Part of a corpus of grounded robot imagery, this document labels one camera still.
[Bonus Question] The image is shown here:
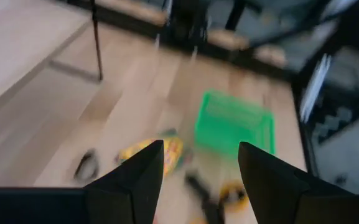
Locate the green plastic basket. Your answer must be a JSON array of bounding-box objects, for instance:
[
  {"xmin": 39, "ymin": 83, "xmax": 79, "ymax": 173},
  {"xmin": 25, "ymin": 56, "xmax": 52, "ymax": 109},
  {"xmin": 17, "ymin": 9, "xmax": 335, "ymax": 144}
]
[{"xmin": 193, "ymin": 89, "xmax": 276, "ymax": 159}]

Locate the black aluminium table frame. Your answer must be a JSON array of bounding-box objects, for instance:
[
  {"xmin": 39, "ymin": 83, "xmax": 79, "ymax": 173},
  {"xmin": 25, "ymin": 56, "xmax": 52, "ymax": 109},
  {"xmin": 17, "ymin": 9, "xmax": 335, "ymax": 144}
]
[{"xmin": 67, "ymin": 0, "xmax": 323, "ymax": 181}]

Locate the yellow green crayon box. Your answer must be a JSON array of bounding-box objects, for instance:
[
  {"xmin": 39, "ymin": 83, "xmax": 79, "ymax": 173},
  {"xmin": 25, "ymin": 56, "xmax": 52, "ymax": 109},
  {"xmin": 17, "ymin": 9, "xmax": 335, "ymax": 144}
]
[{"xmin": 116, "ymin": 129, "xmax": 185, "ymax": 177}]

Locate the wooden desk shelf riser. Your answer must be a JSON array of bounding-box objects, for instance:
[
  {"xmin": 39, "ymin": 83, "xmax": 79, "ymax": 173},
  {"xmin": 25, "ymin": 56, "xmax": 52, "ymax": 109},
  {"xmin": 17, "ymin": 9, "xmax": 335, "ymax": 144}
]
[{"xmin": 0, "ymin": 0, "xmax": 105, "ymax": 125}]

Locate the yellow coil wristband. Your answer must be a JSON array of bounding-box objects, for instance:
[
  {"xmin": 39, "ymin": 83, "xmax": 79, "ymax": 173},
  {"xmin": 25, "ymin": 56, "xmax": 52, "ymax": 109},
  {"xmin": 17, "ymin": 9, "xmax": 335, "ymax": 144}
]
[{"xmin": 219, "ymin": 181, "xmax": 250, "ymax": 214}]

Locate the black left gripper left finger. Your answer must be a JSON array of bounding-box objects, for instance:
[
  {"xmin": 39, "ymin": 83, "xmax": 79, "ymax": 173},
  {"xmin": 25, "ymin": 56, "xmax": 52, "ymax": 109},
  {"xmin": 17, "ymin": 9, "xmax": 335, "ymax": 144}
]
[{"xmin": 84, "ymin": 139, "xmax": 164, "ymax": 224}]

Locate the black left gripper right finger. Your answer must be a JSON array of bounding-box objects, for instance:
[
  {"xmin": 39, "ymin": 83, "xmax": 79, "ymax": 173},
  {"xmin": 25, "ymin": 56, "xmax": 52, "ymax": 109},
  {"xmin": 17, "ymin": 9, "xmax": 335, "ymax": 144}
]
[{"xmin": 237, "ymin": 141, "xmax": 311, "ymax": 224}]

